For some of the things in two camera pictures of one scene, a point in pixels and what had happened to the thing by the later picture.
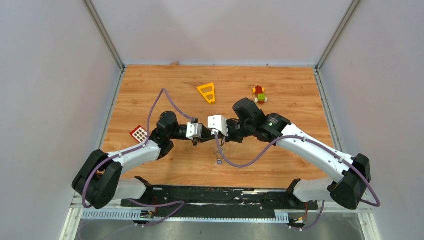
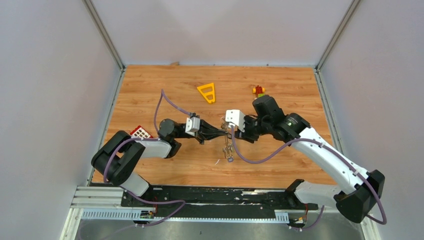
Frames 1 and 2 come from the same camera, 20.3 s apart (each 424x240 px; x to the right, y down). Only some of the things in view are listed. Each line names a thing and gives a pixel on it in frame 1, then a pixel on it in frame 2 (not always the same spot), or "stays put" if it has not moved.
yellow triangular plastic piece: (205, 94) stays put
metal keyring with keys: (219, 157) → (228, 150)
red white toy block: (140, 134) stays put
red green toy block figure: (261, 98) stays put
